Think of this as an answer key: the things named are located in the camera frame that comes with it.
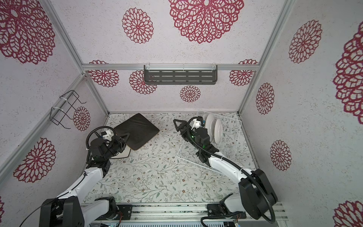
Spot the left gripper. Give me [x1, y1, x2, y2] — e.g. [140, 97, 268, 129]
[104, 132, 130, 159]

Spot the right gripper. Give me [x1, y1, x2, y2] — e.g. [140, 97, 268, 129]
[176, 119, 203, 154]

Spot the white round plate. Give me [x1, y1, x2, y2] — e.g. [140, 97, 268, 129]
[214, 119, 223, 144]
[202, 113, 209, 123]
[205, 114, 216, 142]

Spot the white square plate black rim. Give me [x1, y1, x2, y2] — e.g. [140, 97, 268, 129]
[112, 146, 131, 159]

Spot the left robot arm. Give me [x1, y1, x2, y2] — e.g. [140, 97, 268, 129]
[39, 133, 130, 227]

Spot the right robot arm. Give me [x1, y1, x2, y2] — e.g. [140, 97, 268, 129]
[173, 116, 278, 224]

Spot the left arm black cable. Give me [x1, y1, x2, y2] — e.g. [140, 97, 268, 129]
[19, 126, 117, 227]

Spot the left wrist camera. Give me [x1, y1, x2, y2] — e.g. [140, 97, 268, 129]
[101, 130, 113, 141]

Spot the white wire dish rack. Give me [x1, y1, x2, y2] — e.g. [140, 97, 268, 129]
[177, 110, 244, 169]

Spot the black wire wall basket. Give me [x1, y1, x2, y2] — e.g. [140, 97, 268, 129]
[49, 90, 86, 130]

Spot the dark grey wall shelf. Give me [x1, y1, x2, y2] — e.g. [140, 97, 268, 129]
[143, 65, 218, 85]

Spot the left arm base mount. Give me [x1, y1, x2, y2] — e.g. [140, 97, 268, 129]
[96, 204, 133, 221]

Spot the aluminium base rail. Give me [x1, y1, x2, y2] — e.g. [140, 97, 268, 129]
[93, 202, 289, 227]

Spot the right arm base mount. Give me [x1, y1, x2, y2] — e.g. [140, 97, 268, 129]
[207, 203, 247, 219]

